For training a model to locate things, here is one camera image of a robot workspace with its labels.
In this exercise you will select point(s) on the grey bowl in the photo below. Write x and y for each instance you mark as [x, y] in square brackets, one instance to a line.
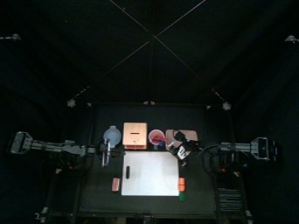
[112, 136]

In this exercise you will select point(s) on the pink toy sushi piece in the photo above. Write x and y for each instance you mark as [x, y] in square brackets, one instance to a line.
[114, 184]

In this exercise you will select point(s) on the silver frame clamp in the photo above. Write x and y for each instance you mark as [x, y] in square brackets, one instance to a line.
[70, 102]
[289, 38]
[225, 106]
[14, 37]

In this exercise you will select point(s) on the red plastic cup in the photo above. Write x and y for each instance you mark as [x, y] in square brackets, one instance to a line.
[156, 136]

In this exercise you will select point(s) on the orange toy carrot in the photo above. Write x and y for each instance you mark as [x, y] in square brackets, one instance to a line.
[181, 189]

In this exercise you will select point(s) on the wooden box with red front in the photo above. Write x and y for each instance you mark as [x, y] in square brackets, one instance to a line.
[134, 135]

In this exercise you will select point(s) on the pink wooden plate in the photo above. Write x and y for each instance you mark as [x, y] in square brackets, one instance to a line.
[190, 135]

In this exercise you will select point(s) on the white cutting board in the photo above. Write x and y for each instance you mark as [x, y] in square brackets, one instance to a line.
[150, 178]

